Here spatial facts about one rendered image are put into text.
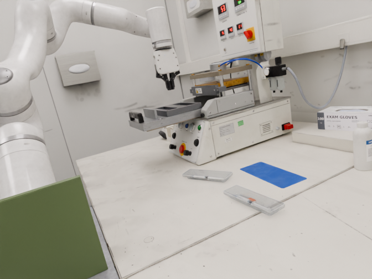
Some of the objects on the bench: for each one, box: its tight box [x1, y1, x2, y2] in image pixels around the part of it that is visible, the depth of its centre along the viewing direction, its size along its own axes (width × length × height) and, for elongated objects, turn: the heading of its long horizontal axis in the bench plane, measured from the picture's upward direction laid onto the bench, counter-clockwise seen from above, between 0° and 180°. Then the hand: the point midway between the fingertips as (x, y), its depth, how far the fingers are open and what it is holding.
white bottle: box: [353, 121, 372, 171], centre depth 81 cm, size 5×5×14 cm
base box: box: [168, 99, 293, 165], centre depth 134 cm, size 54×38×17 cm
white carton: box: [317, 106, 372, 131], centre depth 108 cm, size 12×23×7 cm, turn 73°
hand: (170, 84), depth 119 cm, fingers closed
